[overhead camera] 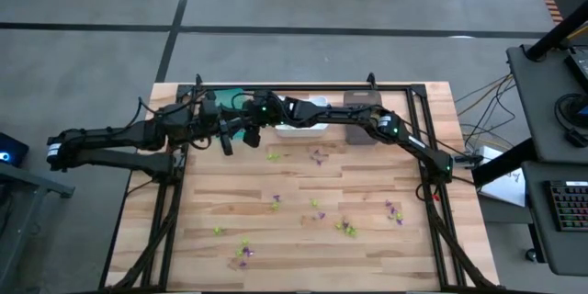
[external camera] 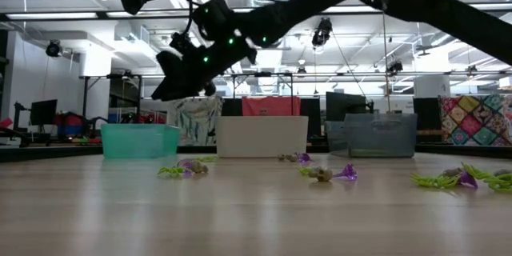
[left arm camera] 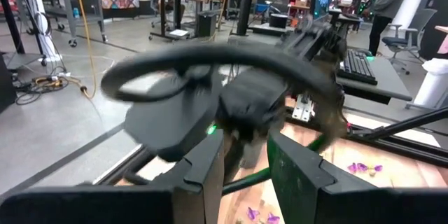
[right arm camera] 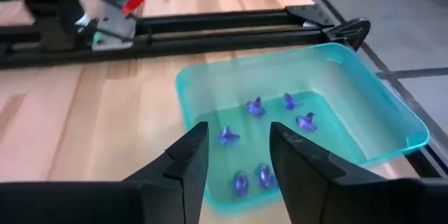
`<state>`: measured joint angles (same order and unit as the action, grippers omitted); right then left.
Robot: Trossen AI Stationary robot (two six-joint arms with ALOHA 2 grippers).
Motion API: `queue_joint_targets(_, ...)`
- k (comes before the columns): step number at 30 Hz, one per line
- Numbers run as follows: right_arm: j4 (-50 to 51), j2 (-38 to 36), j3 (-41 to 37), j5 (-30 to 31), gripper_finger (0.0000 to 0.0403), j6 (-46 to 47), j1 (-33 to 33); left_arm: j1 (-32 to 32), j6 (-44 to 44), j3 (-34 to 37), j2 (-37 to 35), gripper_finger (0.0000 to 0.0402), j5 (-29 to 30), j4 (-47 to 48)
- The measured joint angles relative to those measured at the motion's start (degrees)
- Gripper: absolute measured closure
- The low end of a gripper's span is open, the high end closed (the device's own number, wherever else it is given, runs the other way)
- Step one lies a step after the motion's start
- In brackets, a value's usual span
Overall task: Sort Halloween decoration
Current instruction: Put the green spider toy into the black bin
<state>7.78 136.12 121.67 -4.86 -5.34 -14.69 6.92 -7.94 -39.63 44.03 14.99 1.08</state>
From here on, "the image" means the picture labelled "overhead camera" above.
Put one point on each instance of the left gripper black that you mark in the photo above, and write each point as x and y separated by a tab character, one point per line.
206	119

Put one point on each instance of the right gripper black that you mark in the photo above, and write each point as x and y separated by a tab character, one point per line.
268	112

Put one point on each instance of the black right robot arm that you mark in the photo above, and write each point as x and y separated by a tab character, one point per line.
344	112

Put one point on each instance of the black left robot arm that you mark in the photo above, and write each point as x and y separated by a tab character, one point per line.
115	135

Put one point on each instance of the teal plastic bin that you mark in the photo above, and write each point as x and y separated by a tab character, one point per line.
229	96

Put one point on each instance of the white plastic bin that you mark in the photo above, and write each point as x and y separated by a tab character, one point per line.
303	132

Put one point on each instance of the grey translucent plastic bin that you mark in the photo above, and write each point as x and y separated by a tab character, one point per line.
363	98

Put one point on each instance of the centre green and tan toys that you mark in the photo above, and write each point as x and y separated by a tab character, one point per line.
314	202

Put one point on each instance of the black box with blue light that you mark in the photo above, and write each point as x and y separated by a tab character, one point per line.
9	149

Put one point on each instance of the black desk leg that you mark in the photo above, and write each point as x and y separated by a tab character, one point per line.
500	167

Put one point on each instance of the white paper sheet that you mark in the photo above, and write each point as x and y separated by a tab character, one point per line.
505	188

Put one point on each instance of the grey desk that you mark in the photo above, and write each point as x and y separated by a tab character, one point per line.
537	101

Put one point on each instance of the grey desk shelf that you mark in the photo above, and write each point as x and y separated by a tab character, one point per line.
537	239

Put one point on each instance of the black pole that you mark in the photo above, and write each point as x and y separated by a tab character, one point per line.
556	32

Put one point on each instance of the black caster wheel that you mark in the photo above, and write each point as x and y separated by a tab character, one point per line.
531	255

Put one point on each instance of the black headphones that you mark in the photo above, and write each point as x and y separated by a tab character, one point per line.
575	138

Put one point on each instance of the black backlit keyboard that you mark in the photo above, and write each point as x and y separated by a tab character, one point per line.
567	204

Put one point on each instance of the black flat device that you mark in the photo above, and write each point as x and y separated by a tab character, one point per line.
580	66

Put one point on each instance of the black aluminium table frame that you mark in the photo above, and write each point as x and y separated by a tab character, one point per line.
298	87

